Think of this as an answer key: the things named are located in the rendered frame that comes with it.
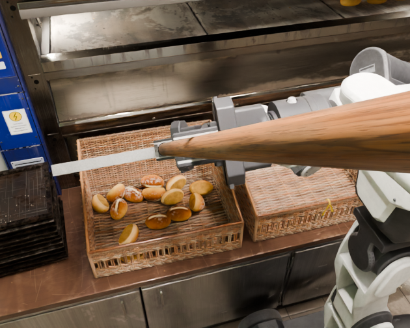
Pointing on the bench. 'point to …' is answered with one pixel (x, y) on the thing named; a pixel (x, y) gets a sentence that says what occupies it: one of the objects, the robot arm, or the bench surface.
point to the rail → (52, 3)
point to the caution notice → (17, 122)
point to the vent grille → (27, 162)
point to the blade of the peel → (103, 161)
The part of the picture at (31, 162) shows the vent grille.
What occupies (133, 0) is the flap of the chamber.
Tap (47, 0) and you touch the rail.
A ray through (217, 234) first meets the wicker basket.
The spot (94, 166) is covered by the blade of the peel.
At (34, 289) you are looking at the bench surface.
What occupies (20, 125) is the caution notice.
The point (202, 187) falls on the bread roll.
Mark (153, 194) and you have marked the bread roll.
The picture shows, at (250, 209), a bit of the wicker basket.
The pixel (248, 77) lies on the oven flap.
